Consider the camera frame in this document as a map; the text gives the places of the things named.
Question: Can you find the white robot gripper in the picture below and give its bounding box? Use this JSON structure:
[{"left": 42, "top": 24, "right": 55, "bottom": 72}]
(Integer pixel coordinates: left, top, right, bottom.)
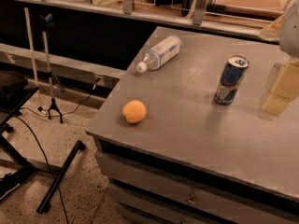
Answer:
[{"left": 259, "top": 0, "right": 299, "bottom": 116}]

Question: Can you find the redbull can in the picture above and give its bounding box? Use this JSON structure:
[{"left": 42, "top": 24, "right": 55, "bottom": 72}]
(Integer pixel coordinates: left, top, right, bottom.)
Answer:
[{"left": 215, "top": 55, "right": 249, "bottom": 105}]

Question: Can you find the clear plastic water bottle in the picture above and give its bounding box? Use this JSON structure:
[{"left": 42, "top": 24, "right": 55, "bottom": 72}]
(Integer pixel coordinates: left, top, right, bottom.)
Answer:
[{"left": 135, "top": 35, "right": 181, "bottom": 73}]

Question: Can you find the grey drawer cabinet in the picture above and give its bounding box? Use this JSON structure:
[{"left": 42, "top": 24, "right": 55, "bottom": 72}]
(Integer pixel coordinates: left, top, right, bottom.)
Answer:
[{"left": 88, "top": 32, "right": 299, "bottom": 224}]

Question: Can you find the orange fruit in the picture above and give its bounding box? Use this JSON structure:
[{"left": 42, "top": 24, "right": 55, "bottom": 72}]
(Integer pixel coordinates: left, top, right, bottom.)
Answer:
[{"left": 122, "top": 100, "right": 147, "bottom": 123}]

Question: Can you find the black tripod stand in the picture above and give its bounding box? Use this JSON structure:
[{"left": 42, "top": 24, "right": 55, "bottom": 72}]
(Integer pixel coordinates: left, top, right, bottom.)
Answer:
[{"left": 40, "top": 13, "right": 63, "bottom": 122}]

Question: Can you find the wooden stick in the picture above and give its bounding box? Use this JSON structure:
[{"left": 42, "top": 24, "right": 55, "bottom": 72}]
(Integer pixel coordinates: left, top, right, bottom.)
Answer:
[{"left": 24, "top": 7, "right": 46, "bottom": 114}]

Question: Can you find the black shoe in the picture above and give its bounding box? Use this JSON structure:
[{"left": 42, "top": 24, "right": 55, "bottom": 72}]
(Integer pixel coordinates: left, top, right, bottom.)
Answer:
[{"left": 0, "top": 173, "right": 21, "bottom": 202}]

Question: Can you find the black floor cable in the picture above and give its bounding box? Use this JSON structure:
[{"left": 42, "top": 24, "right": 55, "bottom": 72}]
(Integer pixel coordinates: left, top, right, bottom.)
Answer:
[{"left": 12, "top": 114, "right": 71, "bottom": 224}]

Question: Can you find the black metal table frame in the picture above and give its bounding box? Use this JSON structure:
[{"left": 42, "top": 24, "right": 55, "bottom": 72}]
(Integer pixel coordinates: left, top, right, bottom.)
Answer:
[{"left": 0, "top": 70, "right": 87, "bottom": 215}]

